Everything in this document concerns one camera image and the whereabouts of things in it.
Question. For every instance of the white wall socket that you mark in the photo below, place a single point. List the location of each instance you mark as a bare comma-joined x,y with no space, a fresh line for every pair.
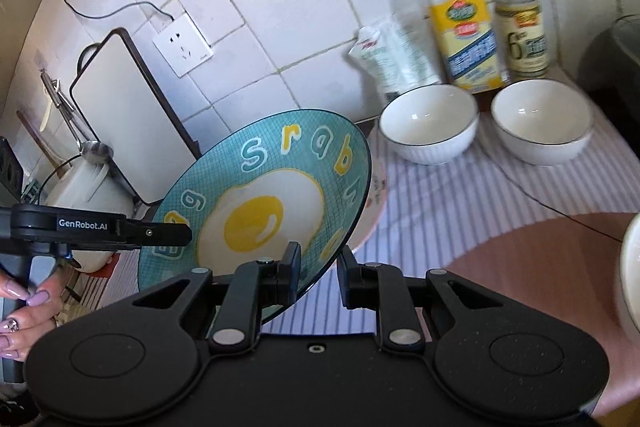
182,44

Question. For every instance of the white seasoning pouch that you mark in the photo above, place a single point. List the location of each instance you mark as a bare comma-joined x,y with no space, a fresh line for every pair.
395,62

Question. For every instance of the dark pot with glass lid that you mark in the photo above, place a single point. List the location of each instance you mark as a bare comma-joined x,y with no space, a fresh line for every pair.
615,62

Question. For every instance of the yellow label oil bottle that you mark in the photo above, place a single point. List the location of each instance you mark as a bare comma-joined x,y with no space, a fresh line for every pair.
465,42

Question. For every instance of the person's left hand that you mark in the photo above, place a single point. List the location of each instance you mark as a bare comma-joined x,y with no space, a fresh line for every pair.
35,317

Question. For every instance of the blue fried egg print plate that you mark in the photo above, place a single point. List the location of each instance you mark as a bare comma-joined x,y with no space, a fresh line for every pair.
300,147

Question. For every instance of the white electric cooker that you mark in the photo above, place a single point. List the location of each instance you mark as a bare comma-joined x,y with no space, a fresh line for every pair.
85,192

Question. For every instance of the white ceramic plate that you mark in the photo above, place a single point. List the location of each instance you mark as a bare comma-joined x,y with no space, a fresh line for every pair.
367,227

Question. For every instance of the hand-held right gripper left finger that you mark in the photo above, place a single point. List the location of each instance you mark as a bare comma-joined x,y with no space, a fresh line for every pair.
292,269

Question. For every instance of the metal ladle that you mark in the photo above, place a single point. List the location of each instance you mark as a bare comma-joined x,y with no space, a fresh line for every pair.
95,149

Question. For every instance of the clear vinegar bottle yellow cap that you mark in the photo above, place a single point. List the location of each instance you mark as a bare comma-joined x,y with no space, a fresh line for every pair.
525,42

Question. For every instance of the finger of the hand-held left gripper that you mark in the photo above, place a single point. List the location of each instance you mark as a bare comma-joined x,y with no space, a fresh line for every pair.
160,235

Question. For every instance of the white bowl with dark rim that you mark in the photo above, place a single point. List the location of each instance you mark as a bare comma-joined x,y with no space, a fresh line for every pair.
631,277
430,127
542,122

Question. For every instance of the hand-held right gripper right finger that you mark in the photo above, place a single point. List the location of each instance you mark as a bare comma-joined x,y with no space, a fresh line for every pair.
345,279

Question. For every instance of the white cutting board dark frame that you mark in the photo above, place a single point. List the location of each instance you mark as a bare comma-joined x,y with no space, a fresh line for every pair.
125,97

